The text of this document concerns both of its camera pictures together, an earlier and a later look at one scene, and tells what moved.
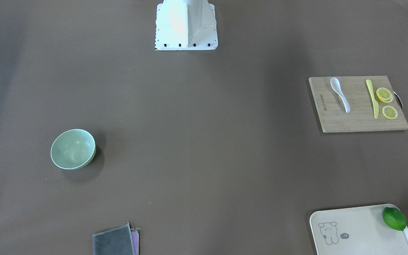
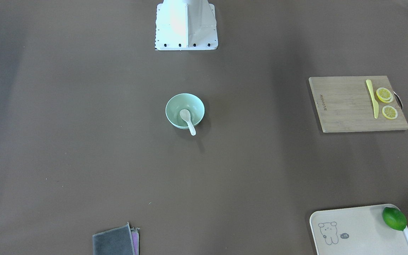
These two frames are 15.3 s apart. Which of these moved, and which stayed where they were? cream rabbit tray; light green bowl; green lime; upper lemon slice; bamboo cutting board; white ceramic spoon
Moved: white ceramic spoon; light green bowl
Stayed: upper lemon slice; green lime; bamboo cutting board; cream rabbit tray
